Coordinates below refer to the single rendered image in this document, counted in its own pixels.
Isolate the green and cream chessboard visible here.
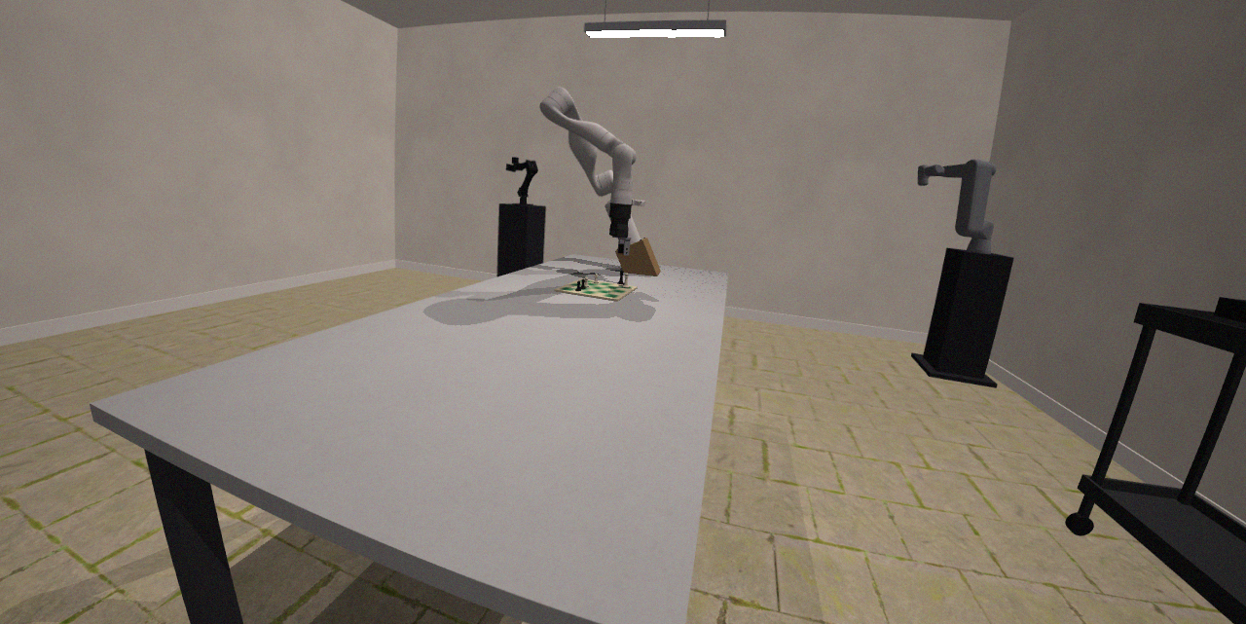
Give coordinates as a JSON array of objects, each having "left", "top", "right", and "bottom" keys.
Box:
[{"left": 554, "top": 278, "right": 637, "bottom": 301}]

